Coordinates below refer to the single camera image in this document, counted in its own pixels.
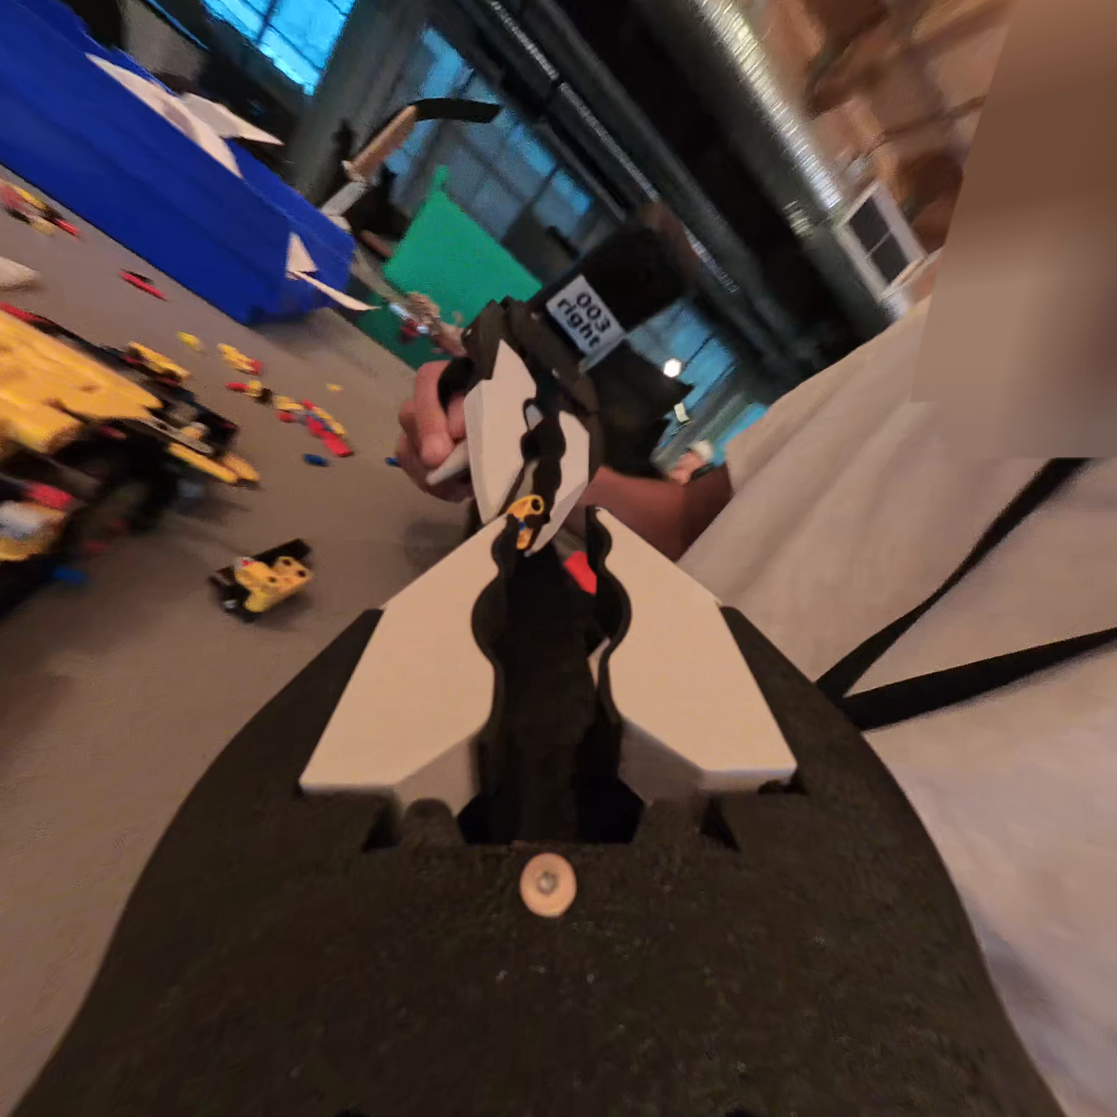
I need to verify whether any white vent grille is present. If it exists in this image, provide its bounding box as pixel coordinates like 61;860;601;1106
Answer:
831;181;928;300

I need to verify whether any wide wall window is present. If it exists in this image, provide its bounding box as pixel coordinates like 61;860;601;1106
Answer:
384;27;771;455

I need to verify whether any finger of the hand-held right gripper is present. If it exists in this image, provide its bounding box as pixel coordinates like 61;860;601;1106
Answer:
521;402;596;555
463;340;540;526

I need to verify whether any small brick assembly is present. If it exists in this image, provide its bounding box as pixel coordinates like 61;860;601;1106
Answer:
209;540;315;624

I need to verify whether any pile of small coloured pins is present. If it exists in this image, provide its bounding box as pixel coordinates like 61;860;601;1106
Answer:
0;184;404;470

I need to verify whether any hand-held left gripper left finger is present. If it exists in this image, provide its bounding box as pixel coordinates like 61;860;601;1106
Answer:
299;515;517;806

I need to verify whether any blue plastic bin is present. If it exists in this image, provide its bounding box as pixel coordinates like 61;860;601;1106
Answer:
0;0;356;326

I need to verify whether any grey desk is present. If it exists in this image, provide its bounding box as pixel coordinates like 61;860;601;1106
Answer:
0;167;489;1092

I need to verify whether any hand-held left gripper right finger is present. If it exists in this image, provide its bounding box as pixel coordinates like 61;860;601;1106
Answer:
586;507;797;801

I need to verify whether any crumpled white paper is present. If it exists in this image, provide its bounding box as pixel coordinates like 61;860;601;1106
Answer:
88;52;378;313

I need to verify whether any small tan figurine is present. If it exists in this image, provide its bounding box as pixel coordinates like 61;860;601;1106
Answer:
395;290;448;344

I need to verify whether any yellow toy car model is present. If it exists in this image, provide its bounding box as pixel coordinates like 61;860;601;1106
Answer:
0;301;263;615

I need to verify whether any person's right hand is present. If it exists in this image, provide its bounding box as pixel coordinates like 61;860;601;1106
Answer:
395;358;479;505

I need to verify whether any person's right forearm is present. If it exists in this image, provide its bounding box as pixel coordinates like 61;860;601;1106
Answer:
580;463;735;566

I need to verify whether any green sheet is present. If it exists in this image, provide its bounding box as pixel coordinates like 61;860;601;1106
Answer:
354;167;544;370

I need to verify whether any silver ventilation duct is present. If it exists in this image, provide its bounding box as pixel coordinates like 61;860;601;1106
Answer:
637;0;894;317

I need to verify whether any black strap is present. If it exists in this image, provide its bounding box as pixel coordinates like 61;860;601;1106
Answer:
840;627;1117;732
815;457;1092;701

